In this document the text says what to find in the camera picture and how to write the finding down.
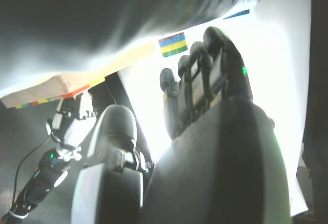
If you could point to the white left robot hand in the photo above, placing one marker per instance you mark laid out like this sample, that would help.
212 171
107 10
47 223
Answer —
217 157

